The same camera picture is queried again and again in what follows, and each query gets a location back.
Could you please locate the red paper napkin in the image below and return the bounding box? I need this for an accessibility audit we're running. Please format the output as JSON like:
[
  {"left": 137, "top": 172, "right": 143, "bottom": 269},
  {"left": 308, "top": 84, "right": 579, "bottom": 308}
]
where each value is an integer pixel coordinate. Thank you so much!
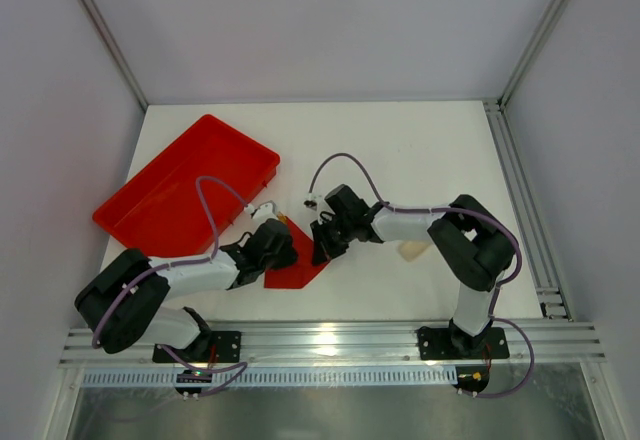
[{"left": 264, "top": 217, "right": 326, "bottom": 290}]

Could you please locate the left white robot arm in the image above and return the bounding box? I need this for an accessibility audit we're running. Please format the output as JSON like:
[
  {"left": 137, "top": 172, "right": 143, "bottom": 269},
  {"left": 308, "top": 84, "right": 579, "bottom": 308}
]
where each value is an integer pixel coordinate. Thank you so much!
[{"left": 74, "top": 219, "right": 298, "bottom": 362}]

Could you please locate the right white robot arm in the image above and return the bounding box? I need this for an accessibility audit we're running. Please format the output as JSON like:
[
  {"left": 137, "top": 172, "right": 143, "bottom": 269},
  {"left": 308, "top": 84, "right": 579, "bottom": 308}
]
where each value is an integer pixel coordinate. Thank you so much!
[{"left": 306, "top": 185, "right": 522, "bottom": 361}]

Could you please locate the cream utensil case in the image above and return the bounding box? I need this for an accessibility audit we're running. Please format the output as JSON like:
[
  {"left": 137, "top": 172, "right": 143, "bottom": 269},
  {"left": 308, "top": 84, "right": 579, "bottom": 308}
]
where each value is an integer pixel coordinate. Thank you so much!
[{"left": 397, "top": 241, "right": 432, "bottom": 262}]

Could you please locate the red plastic tray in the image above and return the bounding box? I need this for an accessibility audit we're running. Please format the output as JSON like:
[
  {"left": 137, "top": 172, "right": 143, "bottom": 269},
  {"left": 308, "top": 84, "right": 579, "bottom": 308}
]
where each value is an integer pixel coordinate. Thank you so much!
[{"left": 93, "top": 114, "right": 280, "bottom": 257}]

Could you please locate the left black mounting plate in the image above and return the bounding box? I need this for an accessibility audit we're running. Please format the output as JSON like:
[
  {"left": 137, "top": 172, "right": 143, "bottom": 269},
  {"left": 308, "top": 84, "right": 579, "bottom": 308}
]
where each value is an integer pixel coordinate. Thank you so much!
[{"left": 170, "top": 330, "right": 242, "bottom": 364}]

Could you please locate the black mounting plate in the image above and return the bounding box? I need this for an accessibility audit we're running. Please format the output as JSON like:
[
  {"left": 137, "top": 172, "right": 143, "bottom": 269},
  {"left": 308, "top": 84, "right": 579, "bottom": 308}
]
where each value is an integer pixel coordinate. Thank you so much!
[
  {"left": 416, "top": 323, "right": 510, "bottom": 360},
  {"left": 170, "top": 330, "right": 242, "bottom": 364}
]

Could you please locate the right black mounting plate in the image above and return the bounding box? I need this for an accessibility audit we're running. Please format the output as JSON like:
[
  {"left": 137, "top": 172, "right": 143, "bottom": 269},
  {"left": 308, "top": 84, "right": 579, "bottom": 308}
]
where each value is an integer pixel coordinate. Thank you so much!
[{"left": 416, "top": 323, "right": 510, "bottom": 360}]

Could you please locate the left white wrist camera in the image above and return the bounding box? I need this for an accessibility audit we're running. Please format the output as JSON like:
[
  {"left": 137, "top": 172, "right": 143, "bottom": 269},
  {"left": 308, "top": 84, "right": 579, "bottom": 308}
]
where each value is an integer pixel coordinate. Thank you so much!
[{"left": 243, "top": 201, "right": 279, "bottom": 223}]

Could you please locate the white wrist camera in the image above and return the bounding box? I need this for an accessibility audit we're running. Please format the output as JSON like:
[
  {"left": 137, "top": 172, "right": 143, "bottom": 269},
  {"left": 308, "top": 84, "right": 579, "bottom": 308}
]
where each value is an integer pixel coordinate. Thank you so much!
[
  {"left": 303, "top": 192, "right": 323, "bottom": 210},
  {"left": 243, "top": 201, "right": 279, "bottom": 223}
]

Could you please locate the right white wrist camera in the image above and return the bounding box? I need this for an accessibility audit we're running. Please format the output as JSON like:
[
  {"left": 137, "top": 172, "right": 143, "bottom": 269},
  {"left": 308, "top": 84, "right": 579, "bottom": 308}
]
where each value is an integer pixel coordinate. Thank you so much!
[{"left": 303, "top": 192, "right": 323, "bottom": 210}]

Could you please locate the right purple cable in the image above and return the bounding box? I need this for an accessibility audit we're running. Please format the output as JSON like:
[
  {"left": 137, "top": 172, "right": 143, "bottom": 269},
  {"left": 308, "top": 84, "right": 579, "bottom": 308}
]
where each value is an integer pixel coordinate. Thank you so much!
[{"left": 308, "top": 153, "right": 535, "bottom": 401}]

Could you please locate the purple cable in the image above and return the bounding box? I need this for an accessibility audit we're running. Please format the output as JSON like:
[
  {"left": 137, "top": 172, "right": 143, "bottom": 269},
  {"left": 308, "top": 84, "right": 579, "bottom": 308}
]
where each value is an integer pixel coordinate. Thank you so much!
[
  {"left": 308, "top": 153, "right": 535, "bottom": 401},
  {"left": 92, "top": 175, "right": 251, "bottom": 401}
]

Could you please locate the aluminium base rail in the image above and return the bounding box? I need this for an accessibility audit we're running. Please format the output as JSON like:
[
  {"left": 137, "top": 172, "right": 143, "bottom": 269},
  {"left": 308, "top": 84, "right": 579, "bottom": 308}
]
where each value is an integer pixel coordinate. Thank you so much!
[{"left": 58, "top": 319, "right": 606, "bottom": 369}]

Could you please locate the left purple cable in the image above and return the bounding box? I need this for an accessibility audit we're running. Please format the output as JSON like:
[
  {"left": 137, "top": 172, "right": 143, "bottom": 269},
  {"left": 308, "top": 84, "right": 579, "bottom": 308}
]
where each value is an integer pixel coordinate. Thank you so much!
[{"left": 92, "top": 175, "right": 251, "bottom": 401}]

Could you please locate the slotted white cable duct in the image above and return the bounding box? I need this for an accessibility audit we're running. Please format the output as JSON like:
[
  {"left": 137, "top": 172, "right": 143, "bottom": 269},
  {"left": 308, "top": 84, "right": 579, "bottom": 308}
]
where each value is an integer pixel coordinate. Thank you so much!
[{"left": 81, "top": 364, "right": 458, "bottom": 388}]

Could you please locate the right aluminium side rail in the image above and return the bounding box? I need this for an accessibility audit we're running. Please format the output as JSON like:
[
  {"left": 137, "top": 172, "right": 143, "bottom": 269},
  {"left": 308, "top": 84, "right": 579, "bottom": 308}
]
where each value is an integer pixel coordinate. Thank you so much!
[{"left": 483, "top": 99, "right": 573, "bottom": 322}]

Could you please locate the right aluminium frame post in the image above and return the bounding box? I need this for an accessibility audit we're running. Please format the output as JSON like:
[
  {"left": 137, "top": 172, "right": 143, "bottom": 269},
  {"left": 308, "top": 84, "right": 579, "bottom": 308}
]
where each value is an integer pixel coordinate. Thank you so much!
[{"left": 497, "top": 0, "right": 571, "bottom": 110}]

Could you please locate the aluminium frame post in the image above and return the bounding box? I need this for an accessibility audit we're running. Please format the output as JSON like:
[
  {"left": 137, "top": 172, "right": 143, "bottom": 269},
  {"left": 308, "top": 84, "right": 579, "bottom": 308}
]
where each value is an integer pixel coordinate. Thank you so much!
[
  {"left": 497, "top": 0, "right": 571, "bottom": 110},
  {"left": 77, "top": 0, "right": 149, "bottom": 112}
]

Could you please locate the left aluminium frame post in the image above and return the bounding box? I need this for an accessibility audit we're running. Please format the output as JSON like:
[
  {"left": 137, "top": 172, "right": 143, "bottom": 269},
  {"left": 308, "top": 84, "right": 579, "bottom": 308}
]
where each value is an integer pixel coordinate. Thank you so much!
[{"left": 77, "top": 0, "right": 149, "bottom": 112}]

